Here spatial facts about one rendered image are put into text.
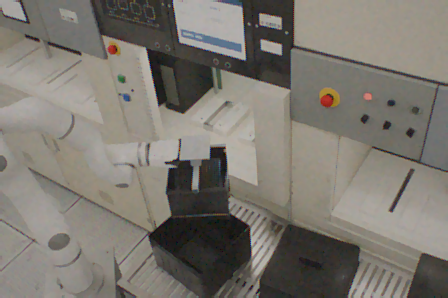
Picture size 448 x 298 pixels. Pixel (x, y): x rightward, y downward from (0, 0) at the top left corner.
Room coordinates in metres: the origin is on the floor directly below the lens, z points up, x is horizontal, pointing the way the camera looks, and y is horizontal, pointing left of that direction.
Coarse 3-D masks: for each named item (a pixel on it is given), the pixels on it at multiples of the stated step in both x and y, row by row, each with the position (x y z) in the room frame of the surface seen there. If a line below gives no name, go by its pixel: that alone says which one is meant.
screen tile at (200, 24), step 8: (176, 0) 1.59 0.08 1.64; (184, 0) 1.56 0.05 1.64; (192, 0) 1.54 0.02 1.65; (184, 8) 1.57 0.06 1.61; (192, 8) 1.54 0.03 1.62; (184, 16) 1.57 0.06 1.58; (200, 16) 1.53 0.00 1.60; (184, 24) 1.57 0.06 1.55; (192, 24) 1.55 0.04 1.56; (200, 24) 1.53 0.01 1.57
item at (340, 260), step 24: (288, 240) 1.12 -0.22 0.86; (312, 240) 1.11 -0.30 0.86; (336, 240) 1.09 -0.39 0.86; (288, 264) 1.01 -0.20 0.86; (312, 264) 1.00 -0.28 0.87; (336, 264) 0.99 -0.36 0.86; (264, 288) 0.95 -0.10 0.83; (288, 288) 0.92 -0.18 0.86; (312, 288) 0.91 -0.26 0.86; (336, 288) 0.89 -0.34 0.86
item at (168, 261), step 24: (168, 240) 1.22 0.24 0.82; (192, 240) 1.25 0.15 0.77; (216, 240) 1.23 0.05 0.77; (240, 240) 1.11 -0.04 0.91; (168, 264) 1.09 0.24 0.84; (192, 264) 1.11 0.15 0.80; (216, 264) 1.02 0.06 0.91; (240, 264) 1.10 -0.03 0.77; (192, 288) 1.01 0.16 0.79; (216, 288) 1.01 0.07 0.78
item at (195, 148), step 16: (192, 144) 1.26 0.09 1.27; (208, 144) 1.25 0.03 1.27; (224, 144) 1.35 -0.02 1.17; (192, 160) 1.23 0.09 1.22; (224, 160) 1.33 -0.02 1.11; (224, 176) 1.33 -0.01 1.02; (176, 192) 1.14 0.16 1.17; (192, 192) 1.13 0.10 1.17; (208, 192) 1.13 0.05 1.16; (224, 192) 1.13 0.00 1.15; (176, 208) 1.15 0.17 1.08; (192, 208) 1.14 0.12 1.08; (208, 208) 1.14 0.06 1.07; (224, 208) 1.13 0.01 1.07
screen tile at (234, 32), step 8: (208, 8) 1.50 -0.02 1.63; (216, 8) 1.48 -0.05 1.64; (224, 8) 1.46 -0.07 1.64; (216, 16) 1.48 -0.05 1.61; (224, 16) 1.46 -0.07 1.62; (232, 16) 1.44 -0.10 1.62; (216, 24) 1.49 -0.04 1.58; (232, 24) 1.45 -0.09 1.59; (216, 32) 1.49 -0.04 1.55; (224, 32) 1.47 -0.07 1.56; (232, 32) 1.45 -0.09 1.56; (240, 32) 1.43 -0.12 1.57; (240, 40) 1.43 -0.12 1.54
